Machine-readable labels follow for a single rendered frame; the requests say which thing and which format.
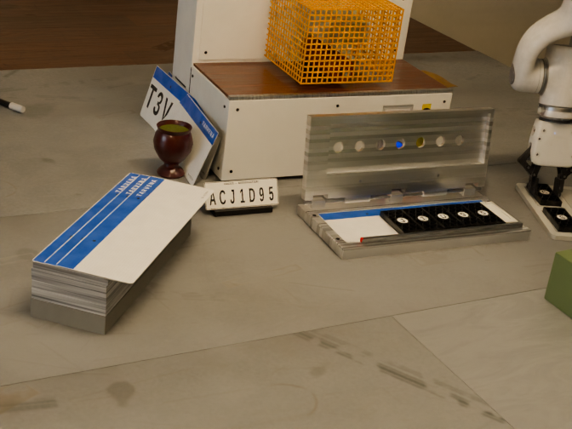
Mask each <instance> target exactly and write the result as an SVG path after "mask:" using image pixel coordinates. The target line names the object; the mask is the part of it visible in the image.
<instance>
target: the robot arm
mask: <svg viewBox="0 0 572 429"><path fill-rule="evenodd" d="M571 36H572V0H563V3H562V5H561V7H560V8H559V9H557V10H556V11H554V12H552V13H550V14H548V15H546V16H545V17H543V18H541V19H540V20H538V21H536V22H535V23H534V24H533V25H532V26H531V27H530V28H529V29H528V30H527V31H526V32H525V33H524V35H523V36H522V38H521V39H520V41H519V43H518V46H517V49H516V52H515V55H514V57H513V61H512V66H511V70H510V74H509V81H510V84H511V86H512V88H513V89H515V90H517V91H519V92H524V93H534V94H539V95H540V98H539V106H538V109H537V110H538V112H537V113H538V114H540V115H541V116H540V117H539V118H536V119H535V123H534V125H533V128H532V130H531V134H530V137H529V144H528V149H527V150H526V151H525V152H524V153H523V154H522V155H521V156H520V157H519V158H518V162H519V163H520V164H521V165H522V166H523V168H524V169H525V170H526V171H527V173H528V175H529V184H528V190H529V193H531V194H532V195H536V193H537V188H538V182H539V179H538V178H537V175H538V173H539V170H540V168H541V166H551V167H557V171H558V177H555V180H554V186H553V191H554V192H555V193H556V195H557V196H558V197H560V196H561V192H563V184H564V180H566V179H567V177H568V176H569V175H570V174H572V120H571V119H572V45H567V44H551V43H554V42H556V41H557V40H559V39H562V38H565V37H571ZM545 48H546V57H545V58H544V59H538V56H539V55H540V53H541V52H542V51H543V50H544V49H545ZM526 160H529V161H530V162H532V164H531V165H529V164H528V163H527V162H526Z"/></svg>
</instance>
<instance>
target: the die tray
mask: <svg viewBox="0 0 572 429"><path fill-rule="evenodd" d="M526 186H527V184H525V183H517V184H516V190H517V191H518V193H519V194H520V196H521V197H522V199H523V200H524V201H525V202H526V204H527V205H528V207H529V209H530V210H531V212H532V213H533V214H534V216H535V218H536V219H537V220H538V221H539V222H540V224H541V226H542V227H543V229H544V230H545V231H546V233H547V235H548V236H549V237H550V238H551V239H555V240H565V241H572V232H558V231H557V229H556V228H555V227H554V226H553V224H552V223H551V222H550V221H549V220H548V219H547V217H546V216H545V215H544V213H543V212H542V210H543V207H551V208H565V209H566V210H567V211H568V212H569V214H570V215H571V216H572V187H571V186H564V187H563V192H561V196H560V197H559V198H560V200H561V201H562V206H561V207H557V206H542V205H539V203H538V202H537V201H536V200H535V198H534V197H533V195H532V194H531V193H529V190H528V189H527V187H526Z"/></svg>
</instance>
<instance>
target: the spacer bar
mask: <svg viewBox="0 0 572 429"><path fill-rule="evenodd" d="M480 203H481V204H483V205H484V206H485V207H486V208H488V209H489V210H491V211H492V212H493V213H495V214H496V215H497V216H499V217H500V218H501V219H503V220H504V221H505V222H506V223H513V222H518V221H517V220H516V219H514V218H513V217H512V216H510V215H509V214H508V213H507V212H506V211H504V210H503V209H501V208H500V207H499V206H497V205H496V204H495V203H493V202H492V201H489V202H480Z"/></svg>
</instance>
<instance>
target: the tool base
mask: <svg viewBox="0 0 572 429"><path fill-rule="evenodd" d="M481 190H482V187H473V186H472V185H465V188H459V189H451V190H447V194H446V195H442V196H431V197H422V196H421V195H423V192H409V193H401V192H400V191H392V194H386V195H377V196H371V197H370V201H369V202H360V203H343V202H345V199H344V198H335V199H323V198H322V197H313V199H312V200H308V201H304V202H303V204H298V207H297V214H298V215H299V216H300V217H301V219H302V220H303V221H305V223H307V225H309V227H311V229H312V230H313V231H314V232H315V233H316V234H317V235H318V236H319V237H320V238H321V239H322V240H323V241H324V242H326V244H328V246H330V248H331V249H332V250H333V251H334V252H335V253H336V254H337V255H338V256H339V257H340V258H341V259H342V260H347V259H355V258H363V257H371V256H379V255H394V254H402V253H410V252H419V251H427V250H434V249H450V248H458V247H466V246H473V245H482V244H490V243H505V242H513V241H521V240H529V236H530V233H531V230H530V229H529V228H528V227H527V226H522V227H514V228H506V229H497V230H489V231H480V232H464V233H456V234H447V235H438V236H430V237H414V238H405V239H397V240H388V241H379V242H371V243H361V242H352V243H346V242H345V241H344V240H343V239H342V238H341V237H340V236H339V235H338V234H337V233H336V232H335V231H334V230H333V229H332V228H331V227H330V226H329V225H328V224H326V223H325V222H324V221H323V220H322V219H321V218H320V217H319V216H318V214H324V213H334V212H344V211H354V210H364V209H383V208H393V207H403V206H413V205H423V204H433V203H452V202H462V201H472V200H482V201H484V202H487V201H489V200H488V198H487V197H486V196H483V195H482V194H480V193H479V192H477V191H481ZM312 215H316V216H312ZM337 237H338V238H339V239H340V240H337V239H336V238H337Z"/></svg>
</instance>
